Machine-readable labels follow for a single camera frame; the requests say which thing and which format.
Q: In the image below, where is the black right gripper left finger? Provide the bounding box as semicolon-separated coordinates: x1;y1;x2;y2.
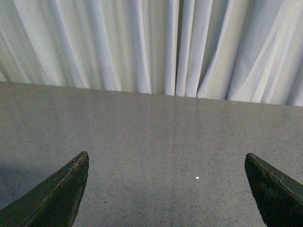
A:
0;151;89;227

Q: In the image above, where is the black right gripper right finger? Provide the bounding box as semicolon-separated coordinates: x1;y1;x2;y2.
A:
244;153;303;227

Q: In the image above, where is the white pleated curtain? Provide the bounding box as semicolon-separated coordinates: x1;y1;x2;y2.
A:
0;0;303;106

